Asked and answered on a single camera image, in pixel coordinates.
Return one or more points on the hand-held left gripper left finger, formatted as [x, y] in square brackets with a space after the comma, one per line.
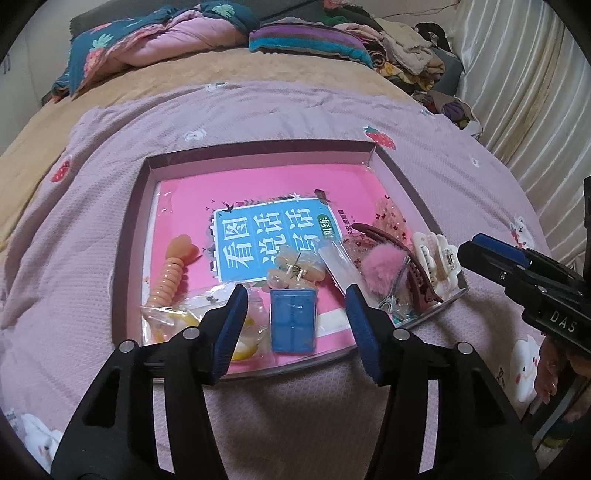
[228, 332]

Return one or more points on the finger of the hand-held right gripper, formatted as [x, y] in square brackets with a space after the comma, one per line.
[501, 251]
[485, 267]

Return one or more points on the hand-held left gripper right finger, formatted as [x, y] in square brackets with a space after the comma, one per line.
[364, 332]

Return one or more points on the white hair claw clip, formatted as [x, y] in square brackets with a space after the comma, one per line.
[436, 258]

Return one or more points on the blue rectangular hair clip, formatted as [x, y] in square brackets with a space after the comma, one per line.
[293, 321]

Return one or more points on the pearl hair claw clip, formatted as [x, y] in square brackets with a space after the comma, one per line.
[295, 267]

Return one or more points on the shallow cardboard box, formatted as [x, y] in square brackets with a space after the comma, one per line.
[134, 240]

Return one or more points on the person's right hand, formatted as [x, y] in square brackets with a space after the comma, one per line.
[556, 369]

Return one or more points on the plastic bag with yellow accessory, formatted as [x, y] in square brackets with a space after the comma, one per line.
[249, 341]

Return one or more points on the pink pompom hair clip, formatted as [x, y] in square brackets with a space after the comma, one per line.
[383, 274]

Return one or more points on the clear plastic packet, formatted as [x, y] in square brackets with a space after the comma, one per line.
[339, 267]

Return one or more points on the dark pink hair clip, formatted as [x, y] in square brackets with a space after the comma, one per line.
[415, 277]

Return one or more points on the sequined tulle hair bow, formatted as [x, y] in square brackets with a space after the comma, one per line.
[392, 221]

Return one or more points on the pink book with blue label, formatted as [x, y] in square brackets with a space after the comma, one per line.
[258, 194]

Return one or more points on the white curtain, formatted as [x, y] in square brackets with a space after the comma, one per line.
[521, 83]

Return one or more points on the pile of clothes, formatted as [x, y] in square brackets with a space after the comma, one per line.
[411, 50]

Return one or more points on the tan bed sheet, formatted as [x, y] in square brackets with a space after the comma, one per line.
[184, 74]

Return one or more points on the striped pillow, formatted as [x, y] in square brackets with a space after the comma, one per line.
[309, 41]

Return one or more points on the blue strawberry print quilt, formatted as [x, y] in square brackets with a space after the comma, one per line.
[152, 41]

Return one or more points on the grey headboard cushion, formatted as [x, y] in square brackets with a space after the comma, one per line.
[277, 9]

